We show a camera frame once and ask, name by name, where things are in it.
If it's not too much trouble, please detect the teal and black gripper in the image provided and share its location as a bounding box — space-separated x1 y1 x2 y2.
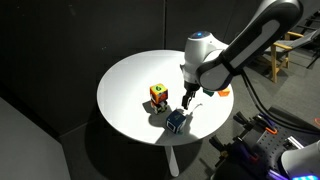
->
181 81 200 109

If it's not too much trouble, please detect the light blue plushy cube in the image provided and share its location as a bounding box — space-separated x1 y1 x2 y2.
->
166 110 186 134

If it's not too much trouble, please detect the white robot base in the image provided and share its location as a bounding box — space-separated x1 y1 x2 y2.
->
281 140 320 180

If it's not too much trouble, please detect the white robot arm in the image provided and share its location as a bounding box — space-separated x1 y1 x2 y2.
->
180 0 303 109

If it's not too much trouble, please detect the black white patterned plushy cube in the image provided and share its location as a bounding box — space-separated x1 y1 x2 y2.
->
151 101 167 114

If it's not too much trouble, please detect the orange plushy cube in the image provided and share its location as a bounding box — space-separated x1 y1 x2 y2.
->
150 83 168 104

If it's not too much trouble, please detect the small orange block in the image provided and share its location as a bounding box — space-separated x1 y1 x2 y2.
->
218 88 230 97

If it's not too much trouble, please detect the round white table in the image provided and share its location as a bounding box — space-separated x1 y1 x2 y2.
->
97 50 234 177

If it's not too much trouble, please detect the purple orange clamp lower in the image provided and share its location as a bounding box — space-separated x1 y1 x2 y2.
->
209 135 259 167

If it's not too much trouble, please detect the purple orange clamp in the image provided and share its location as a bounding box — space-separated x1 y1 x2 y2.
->
233 112 278 135
209 135 259 167

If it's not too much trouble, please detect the purple orange clamp upper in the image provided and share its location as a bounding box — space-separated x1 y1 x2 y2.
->
233 112 278 135

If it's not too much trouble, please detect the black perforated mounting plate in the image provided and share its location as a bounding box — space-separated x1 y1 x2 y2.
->
210 111 320 180

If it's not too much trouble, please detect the wooden chair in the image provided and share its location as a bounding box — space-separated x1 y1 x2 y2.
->
258 28 320 83

